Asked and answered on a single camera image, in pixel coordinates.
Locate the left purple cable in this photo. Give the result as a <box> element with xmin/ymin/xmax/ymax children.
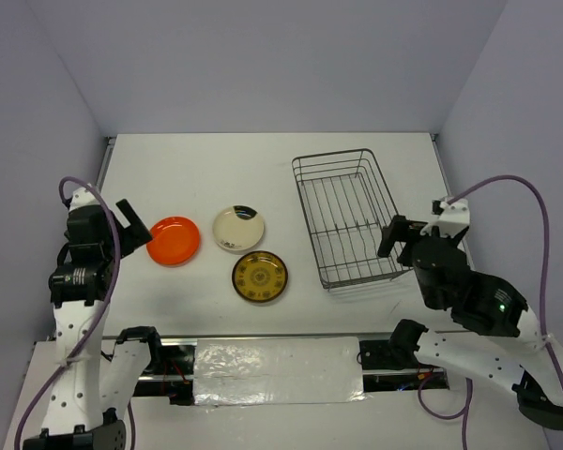
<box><xmin>14</xmin><ymin>176</ymin><xmax>136</xmax><ymax>450</ymax></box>

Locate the orange plate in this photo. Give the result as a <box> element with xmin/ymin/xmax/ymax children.
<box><xmin>146</xmin><ymin>217</ymin><xmax>201</xmax><ymax>266</ymax></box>

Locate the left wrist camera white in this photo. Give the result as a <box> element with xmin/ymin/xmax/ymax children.
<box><xmin>68</xmin><ymin>187</ymin><xmax>98</xmax><ymax>212</ymax></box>

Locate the silver tape sheet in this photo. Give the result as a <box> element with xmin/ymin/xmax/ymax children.
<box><xmin>192</xmin><ymin>337</ymin><xmax>365</xmax><ymax>407</ymax></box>

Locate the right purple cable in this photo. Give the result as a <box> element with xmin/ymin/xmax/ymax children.
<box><xmin>417</xmin><ymin>174</ymin><xmax>563</xmax><ymax>450</ymax></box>

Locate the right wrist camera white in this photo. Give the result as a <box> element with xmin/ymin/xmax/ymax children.
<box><xmin>430</xmin><ymin>197</ymin><xmax>470</xmax><ymax>238</ymax></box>

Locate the wire dish rack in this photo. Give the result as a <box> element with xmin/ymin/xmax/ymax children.
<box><xmin>292</xmin><ymin>148</ymin><xmax>409</xmax><ymax>291</ymax></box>

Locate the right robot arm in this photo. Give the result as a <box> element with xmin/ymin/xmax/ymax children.
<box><xmin>378</xmin><ymin>215</ymin><xmax>563</xmax><ymax>430</ymax></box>

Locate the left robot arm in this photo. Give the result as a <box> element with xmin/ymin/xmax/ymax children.
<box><xmin>13</xmin><ymin>195</ymin><xmax>165</xmax><ymax>449</ymax></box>

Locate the purple cable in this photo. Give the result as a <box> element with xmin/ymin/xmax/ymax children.
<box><xmin>417</xmin><ymin>174</ymin><xmax>563</xmax><ymax>450</ymax></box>
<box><xmin>14</xmin><ymin>176</ymin><xmax>136</xmax><ymax>450</ymax></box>

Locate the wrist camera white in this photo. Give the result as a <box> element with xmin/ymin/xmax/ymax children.
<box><xmin>68</xmin><ymin>187</ymin><xmax>98</xmax><ymax>212</ymax></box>
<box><xmin>430</xmin><ymin>197</ymin><xmax>470</xmax><ymax>238</ymax></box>

